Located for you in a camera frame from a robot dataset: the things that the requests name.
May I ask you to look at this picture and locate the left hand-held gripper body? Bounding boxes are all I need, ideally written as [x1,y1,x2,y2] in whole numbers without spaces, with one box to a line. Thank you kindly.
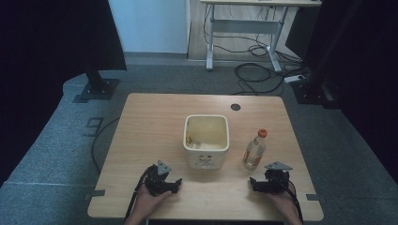
[145,159,176,197]

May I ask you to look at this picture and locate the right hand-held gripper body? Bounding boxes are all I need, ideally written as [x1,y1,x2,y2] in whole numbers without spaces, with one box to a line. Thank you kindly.
[261,160,294,193]

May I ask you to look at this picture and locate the person's left hand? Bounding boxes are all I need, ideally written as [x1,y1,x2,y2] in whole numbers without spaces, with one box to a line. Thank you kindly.
[133,183,174,220]

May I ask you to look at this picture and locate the person's right hand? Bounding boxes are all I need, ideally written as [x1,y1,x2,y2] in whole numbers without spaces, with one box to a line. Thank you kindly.
[264,188,302,221]

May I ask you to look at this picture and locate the clear bottle with orange cap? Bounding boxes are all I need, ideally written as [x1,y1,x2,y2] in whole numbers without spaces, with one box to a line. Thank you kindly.
[241,127,269,173]

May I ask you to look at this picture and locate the white square trash bin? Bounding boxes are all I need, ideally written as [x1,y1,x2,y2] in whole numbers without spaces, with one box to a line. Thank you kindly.
[182,113,231,171]

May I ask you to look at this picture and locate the grey tape strip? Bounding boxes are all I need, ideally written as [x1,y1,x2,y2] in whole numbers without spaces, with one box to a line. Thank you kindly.
[83,188,106,202]

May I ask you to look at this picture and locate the black stand base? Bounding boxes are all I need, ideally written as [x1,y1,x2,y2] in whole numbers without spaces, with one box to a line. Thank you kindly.
[290,74,342,111]

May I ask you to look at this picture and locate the white power strip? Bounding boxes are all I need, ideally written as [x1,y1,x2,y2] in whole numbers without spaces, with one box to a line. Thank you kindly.
[283,74,306,84]

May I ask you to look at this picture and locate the black curtain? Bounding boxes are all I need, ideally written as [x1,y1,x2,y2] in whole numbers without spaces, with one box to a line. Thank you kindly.
[284,0,398,186]
[0,0,128,188]

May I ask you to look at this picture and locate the light desk with metal legs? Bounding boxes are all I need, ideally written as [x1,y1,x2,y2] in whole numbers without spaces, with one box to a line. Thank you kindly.
[200,0,323,74]

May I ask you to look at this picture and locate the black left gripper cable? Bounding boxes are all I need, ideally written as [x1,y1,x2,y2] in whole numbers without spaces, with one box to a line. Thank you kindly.
[123,164,156,223]

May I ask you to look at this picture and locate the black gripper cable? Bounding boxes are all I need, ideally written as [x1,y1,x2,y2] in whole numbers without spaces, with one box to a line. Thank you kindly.
[123,164,156,223]
[274,176,304,223]

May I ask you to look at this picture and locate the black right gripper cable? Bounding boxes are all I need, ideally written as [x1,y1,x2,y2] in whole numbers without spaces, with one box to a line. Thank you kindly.
[274,176,304,223]

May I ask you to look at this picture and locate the thin black floor cable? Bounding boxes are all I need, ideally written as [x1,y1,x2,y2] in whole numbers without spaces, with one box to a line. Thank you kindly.
[90,116,122,174]

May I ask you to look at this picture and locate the tangle of black floor cables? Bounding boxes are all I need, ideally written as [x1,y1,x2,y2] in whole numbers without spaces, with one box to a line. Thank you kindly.
[202,4,311,97]

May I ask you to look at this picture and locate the black stand with base plate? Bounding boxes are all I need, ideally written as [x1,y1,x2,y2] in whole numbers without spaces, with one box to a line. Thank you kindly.
[72,60,121,104]

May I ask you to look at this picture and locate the white wall panel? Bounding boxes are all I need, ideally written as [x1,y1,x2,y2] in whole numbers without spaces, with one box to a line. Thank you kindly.
[107,0,192,54]

